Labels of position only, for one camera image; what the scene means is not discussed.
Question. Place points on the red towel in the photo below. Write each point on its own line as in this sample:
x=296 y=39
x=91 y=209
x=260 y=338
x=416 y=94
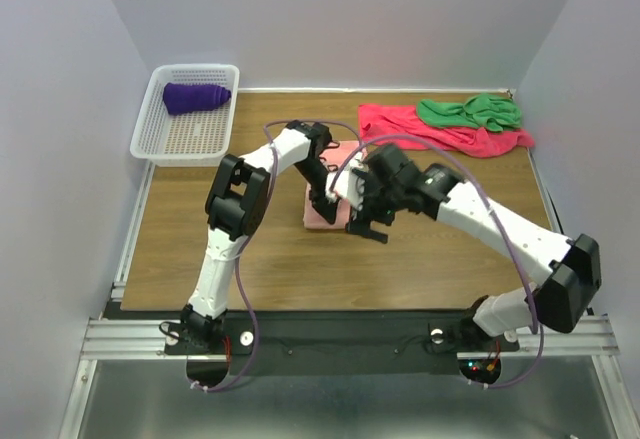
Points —
x=377 y=120

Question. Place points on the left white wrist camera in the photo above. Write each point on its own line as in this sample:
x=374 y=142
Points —
x=336 y=198

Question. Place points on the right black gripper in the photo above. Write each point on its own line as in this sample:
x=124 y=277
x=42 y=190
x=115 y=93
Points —
x=362 y=219

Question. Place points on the green towel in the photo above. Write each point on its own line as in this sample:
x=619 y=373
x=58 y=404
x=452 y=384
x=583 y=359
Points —
x=491 y=112

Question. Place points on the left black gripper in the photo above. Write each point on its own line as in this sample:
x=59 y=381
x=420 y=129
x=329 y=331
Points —
x=327 y=210

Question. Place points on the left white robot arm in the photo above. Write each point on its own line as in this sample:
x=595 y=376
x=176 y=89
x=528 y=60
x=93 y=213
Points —
x=236 y=205

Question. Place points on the rolled purple towel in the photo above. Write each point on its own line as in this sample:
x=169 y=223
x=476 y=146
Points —
x=180 y=99

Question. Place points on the white perforated plastic basket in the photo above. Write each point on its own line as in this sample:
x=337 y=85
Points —
x=196 y=139

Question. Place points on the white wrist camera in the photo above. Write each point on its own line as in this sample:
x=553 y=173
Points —
x=357 y=173
x=336 y=198

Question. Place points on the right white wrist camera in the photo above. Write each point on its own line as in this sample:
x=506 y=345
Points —
x=357 y=173

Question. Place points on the pink towel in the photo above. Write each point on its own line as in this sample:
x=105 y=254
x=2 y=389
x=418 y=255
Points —
x=332 y=158

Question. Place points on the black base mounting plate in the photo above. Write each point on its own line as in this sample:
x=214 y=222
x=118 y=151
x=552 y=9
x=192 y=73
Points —
x=338 y=342

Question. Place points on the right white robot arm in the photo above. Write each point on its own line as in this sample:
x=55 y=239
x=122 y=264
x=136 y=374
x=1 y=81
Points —
x=559 y=275

